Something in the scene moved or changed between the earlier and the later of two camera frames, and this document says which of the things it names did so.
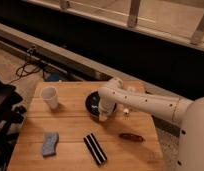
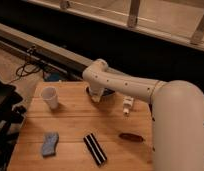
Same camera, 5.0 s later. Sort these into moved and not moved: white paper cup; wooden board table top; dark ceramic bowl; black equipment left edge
Moved: dark ceramic bowl
Not moved: wooden board table top; white paper cup; black equipment left edge
